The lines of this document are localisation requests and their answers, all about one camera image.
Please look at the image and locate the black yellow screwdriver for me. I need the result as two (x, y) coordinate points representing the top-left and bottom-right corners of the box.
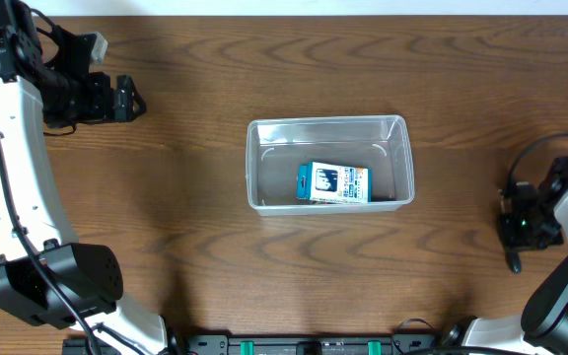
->
(505, 252), (522, 274)

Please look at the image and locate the small black-handled claw hammer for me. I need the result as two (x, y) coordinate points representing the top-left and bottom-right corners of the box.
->
(371, 196), (395, 202)

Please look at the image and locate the clear plastic storage container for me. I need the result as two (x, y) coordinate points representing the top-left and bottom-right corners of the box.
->
(246, 114), (416, 216)

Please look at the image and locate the blue white cardboard box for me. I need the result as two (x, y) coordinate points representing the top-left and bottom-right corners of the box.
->
(296, 162), (372, 204)

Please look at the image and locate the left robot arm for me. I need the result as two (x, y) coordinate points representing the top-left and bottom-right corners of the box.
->
(0, 0), (178, 354)

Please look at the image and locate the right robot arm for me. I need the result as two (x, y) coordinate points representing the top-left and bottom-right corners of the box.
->
(441, 156), (568, 354)

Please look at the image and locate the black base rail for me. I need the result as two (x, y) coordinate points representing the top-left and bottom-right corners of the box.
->
(61, 332), (557, 355)

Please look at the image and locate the left black cable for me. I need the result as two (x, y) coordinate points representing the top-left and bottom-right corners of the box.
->
(0, 83), (107, 355)

